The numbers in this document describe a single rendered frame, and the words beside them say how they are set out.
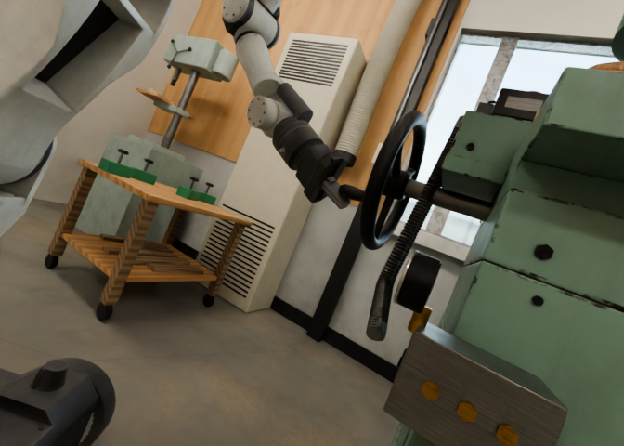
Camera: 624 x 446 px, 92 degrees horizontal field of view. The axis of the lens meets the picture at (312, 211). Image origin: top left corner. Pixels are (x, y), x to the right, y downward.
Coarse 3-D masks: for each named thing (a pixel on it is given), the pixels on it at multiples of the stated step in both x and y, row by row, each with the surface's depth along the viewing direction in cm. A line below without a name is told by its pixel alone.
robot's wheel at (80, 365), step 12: (72, 360) 65; (84, 360) 66; (84, 372) 63; (96, 372) 65; (96, 384) 63; (108, 384) 66; (108, 396) 65; (96, 408) 62; (108, 408) 64; (96, 420) 62; (108, 420) 65; (84, 432) 62; (96, 432) 62; (84, 444) 62
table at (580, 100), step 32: (576, 96) 27; (608, 96) 26; (544, 128) 28; (576, 128) 26; (608, 128) 26; (448, 160) 50; (544, 160) 34; (576, 160) 31; (608, 160) 29; (480, 192) 55
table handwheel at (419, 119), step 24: (408, 120) 51; (384, 144) 49; (384, 168) 48; (408, 168) 71; (384, 192) 61; (408, 192) 59; (456, 192) 56; (360, 216) 52; (384, 216) 61; (480, 216) 53; (384, 240) 65
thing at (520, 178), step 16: (512, 176) 37; (528, 176) 35; (544, 176) 34; (560, 176) 34; (576, 176) 33; (592, 176) 33; (544, 192) 34; (560, 192) 34; (576, 192) 33; (592, 192) 32; (608, 192) 32; (608, 208) 32; (480, 224) 68
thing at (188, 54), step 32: (192, 64) 214; (224, 64) 208; (160, 96) 211; (128, 160) 199; (160, 160) 201; (96, 192) 206; (128, 192) 194; (96, 224) 200; (128, 224) 197; (160, 224) 219
